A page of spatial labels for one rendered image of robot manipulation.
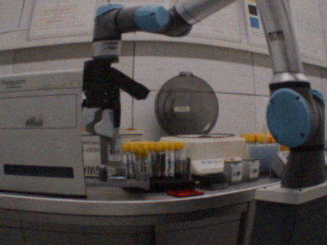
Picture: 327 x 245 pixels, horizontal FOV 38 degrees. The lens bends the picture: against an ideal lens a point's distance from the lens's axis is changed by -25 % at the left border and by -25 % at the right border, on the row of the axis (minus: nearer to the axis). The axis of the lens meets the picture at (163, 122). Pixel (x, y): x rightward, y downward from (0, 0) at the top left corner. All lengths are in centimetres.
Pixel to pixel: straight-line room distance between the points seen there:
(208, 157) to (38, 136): 68
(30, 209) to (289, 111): 63
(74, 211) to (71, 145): 16
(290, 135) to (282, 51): 17
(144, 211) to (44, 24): 88
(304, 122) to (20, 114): 66
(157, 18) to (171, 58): 85
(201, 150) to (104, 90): 51
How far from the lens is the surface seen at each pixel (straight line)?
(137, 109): 206
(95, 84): 134
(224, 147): 180
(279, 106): 108
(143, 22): 129
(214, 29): 223
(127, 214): 133
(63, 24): 197
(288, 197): 117
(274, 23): 112
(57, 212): 127
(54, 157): 129
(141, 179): 142
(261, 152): 169
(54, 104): 129
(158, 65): 210
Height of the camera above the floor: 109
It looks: 2 degrees down
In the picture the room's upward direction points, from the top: straight up
